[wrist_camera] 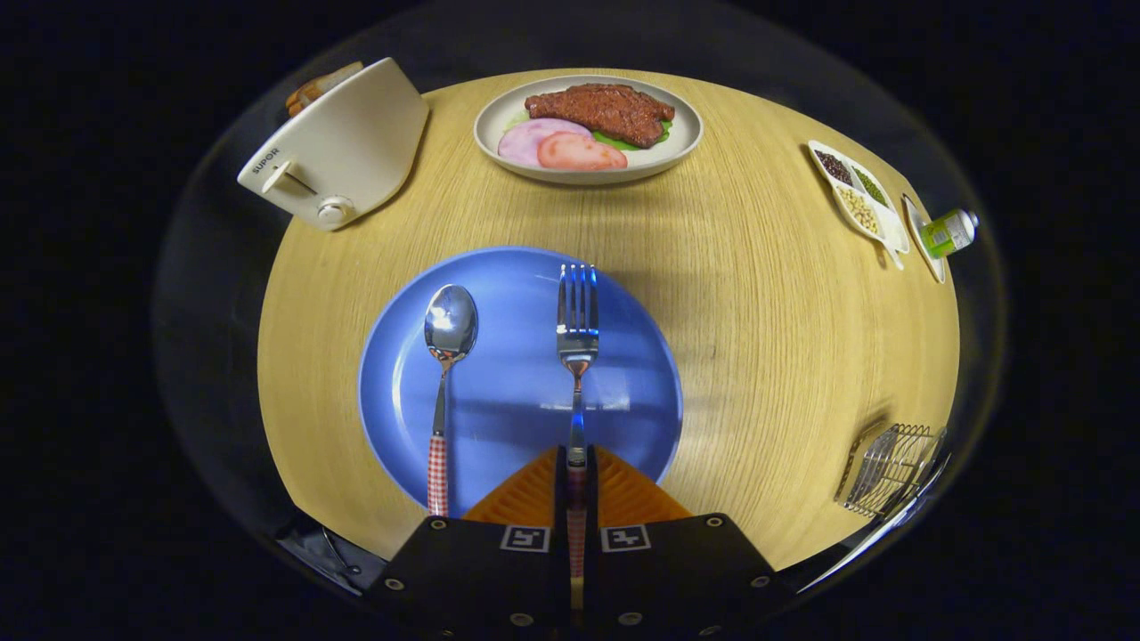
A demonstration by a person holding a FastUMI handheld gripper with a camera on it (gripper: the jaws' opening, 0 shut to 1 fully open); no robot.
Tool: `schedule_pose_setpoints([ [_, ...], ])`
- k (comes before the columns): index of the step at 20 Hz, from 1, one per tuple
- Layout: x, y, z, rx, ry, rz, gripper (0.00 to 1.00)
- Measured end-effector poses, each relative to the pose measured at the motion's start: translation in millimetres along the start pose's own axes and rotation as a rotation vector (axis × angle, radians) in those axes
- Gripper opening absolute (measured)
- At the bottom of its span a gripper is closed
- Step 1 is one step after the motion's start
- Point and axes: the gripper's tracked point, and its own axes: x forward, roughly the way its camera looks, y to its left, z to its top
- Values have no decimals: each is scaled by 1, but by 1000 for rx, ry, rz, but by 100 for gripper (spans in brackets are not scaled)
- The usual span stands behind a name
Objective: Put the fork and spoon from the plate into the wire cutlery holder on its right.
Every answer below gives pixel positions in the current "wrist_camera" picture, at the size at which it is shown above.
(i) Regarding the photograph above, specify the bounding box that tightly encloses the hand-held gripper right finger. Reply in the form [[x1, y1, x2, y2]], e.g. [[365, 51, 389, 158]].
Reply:
[[585, 445, 795, 641]]

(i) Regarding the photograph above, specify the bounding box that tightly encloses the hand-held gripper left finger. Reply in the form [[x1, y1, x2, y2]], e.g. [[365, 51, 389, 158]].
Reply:
[[363, 445, 572, 641]]

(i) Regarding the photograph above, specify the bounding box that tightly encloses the fork with checked handle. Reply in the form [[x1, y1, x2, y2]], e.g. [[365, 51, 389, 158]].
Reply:
[[558, 264, 600, 612]]

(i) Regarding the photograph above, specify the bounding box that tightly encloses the spoon with checked handle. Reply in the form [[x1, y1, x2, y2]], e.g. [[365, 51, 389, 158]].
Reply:
[[423, 284, 479, 517]]

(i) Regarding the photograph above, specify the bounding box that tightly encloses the blue plate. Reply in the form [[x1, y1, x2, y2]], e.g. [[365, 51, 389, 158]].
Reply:
[[358, 246, 685, 519]]

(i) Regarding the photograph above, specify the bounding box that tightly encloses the salmon pink ham slice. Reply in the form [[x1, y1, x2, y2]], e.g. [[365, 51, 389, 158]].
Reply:
[[537, 132, 628, 172]]

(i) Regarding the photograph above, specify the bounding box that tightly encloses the pale pink ham slice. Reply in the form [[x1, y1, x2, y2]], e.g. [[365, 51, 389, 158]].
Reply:
[[498, 118, 593, 168]]

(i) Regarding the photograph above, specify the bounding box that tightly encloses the green lettuce leaf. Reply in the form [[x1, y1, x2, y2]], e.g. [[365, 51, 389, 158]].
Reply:
[[592, 120, 672, 151]]

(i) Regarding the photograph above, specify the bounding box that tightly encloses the white plate with food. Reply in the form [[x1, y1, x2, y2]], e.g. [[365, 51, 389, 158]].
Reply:
[[473, 75, 704, 186]]

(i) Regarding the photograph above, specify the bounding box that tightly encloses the brown steak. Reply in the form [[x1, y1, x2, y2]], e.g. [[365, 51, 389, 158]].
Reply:
[[525, 84, 676, 149]]

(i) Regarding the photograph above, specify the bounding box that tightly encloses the white divided bean dish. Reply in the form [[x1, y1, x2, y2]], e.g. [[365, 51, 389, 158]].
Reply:
[[808, 140, 911, 271]]

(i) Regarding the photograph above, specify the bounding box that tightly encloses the white toaster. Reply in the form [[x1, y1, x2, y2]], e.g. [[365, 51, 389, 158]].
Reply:
[[237, 57, 430, 232]]

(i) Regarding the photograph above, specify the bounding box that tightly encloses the small white dish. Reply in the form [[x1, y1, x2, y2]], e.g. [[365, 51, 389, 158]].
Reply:
[[901, 194, 947, 284]]

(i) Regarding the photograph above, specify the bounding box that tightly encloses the green spray bottle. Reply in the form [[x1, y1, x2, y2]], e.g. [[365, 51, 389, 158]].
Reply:
[[919, 208, 981, 259]]

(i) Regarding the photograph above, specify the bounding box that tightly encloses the toasted bread slice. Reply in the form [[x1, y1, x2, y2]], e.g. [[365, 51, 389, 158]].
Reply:
[[285, 61, 364, 106], [289, 85, 336, 118]]

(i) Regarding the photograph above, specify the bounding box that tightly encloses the metal wire rack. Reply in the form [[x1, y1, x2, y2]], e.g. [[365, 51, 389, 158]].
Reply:
[[835, 423, 949, 519]]

